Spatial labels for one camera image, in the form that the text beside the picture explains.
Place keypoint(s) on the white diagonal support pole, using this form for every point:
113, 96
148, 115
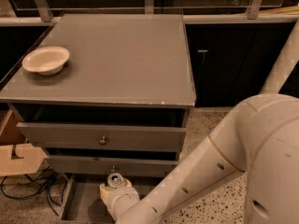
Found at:
286, 61

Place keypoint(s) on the green soda can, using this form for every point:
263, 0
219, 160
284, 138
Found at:
115, 180

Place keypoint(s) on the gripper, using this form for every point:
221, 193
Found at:
118, 192

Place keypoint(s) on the dark low cabinet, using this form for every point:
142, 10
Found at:
230, 62

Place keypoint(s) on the white paper bowl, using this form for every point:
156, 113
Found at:
45, 61

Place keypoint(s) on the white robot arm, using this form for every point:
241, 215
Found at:
258, 137

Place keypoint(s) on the metal window railing frame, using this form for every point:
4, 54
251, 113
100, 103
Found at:
47, 12

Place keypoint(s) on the grey drawer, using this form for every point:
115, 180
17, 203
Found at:
107, 128
83, 203
104, 162

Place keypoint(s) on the grey middle drawer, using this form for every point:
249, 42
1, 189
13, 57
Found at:
104, 162

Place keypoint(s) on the grey bottom drawer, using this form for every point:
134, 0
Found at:
83, 203

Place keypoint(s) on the light wooden board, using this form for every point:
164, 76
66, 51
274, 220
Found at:
17, 156

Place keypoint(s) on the grey top drawer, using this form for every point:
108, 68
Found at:
107, 128

